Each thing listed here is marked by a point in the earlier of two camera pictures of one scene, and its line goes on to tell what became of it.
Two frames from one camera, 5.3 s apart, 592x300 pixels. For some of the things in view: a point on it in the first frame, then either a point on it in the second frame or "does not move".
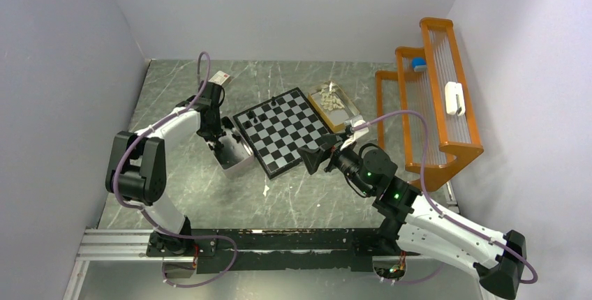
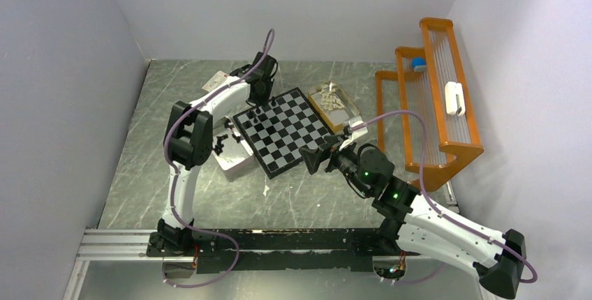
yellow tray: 334,104 does not move
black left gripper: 215,130 to 264,100
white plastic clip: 454,98 does not move
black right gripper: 313,157 does not move
